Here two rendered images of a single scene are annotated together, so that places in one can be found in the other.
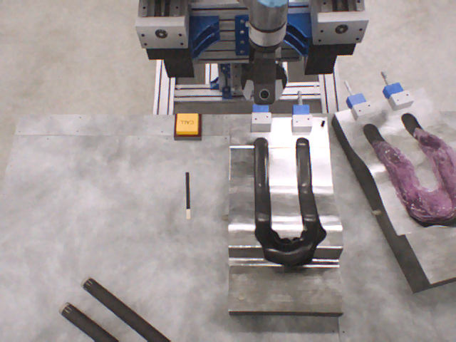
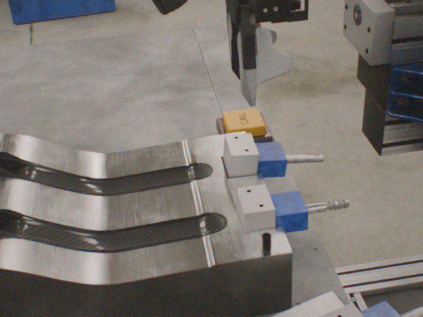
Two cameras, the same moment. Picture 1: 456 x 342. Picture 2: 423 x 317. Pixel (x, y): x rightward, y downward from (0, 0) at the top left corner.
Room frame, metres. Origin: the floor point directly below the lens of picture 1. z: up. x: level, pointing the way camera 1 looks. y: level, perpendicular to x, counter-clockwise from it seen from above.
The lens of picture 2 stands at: (0.45, -0.77, 1.37)
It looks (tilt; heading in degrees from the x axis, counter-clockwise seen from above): 33 degrees down; 78
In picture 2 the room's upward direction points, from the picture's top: 4 degrees counter-clockwise
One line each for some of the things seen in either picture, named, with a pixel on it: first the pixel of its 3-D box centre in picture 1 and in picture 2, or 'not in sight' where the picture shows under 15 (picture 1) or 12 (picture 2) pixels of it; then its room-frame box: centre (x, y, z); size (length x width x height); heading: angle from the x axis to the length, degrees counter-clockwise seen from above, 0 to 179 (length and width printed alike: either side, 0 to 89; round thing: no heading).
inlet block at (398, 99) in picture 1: (391, 89); not in sight; (0.72, -0.48, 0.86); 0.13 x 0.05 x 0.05; 12
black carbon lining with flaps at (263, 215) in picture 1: (286, 193); (73, 197); (0.41, -0.14, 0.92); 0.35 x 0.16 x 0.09; 175
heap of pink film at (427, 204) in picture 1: (424, 170); not in sight; (0.45, -0.49, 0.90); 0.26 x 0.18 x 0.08; 12
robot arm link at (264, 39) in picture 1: (265, 26); not in sight; (0.65, -0.10, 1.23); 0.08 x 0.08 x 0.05
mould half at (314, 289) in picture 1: (281, 206); (68, 225); (0.39, -0.13, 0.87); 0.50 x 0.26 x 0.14; 175
